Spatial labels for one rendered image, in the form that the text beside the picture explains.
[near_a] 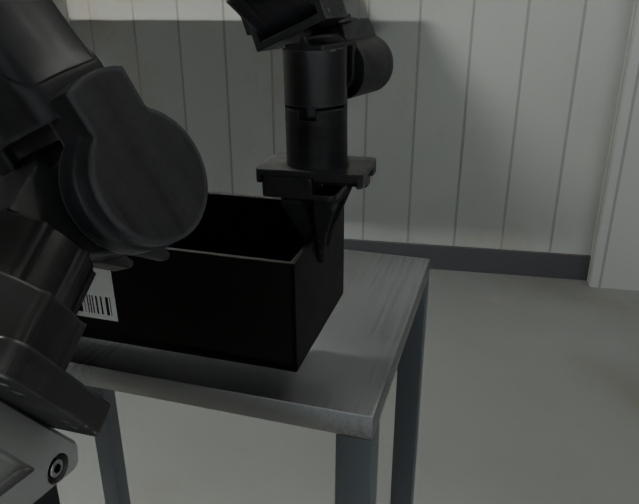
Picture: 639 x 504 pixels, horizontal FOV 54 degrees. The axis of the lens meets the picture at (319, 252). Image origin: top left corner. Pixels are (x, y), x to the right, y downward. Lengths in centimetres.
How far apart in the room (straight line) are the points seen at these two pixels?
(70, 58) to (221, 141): 275
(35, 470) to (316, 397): 39
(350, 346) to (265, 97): 231
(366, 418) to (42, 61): 46
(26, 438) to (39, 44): 20
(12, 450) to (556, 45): 273
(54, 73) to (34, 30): 2
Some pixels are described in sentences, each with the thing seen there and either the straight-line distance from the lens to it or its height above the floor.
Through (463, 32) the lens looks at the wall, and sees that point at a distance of 286.
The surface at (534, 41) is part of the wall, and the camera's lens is 289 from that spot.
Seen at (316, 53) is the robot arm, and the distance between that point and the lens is 55.
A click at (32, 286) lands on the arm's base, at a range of 31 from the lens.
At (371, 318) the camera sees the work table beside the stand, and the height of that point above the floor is 80.
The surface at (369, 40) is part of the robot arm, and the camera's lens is 63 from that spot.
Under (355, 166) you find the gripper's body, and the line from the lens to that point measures 58.
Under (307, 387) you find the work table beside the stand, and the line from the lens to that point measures 70.
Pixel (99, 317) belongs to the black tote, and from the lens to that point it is 67.
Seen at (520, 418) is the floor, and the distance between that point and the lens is 209.
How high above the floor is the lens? 119
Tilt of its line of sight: 22 degrees down
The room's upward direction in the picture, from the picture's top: straight up
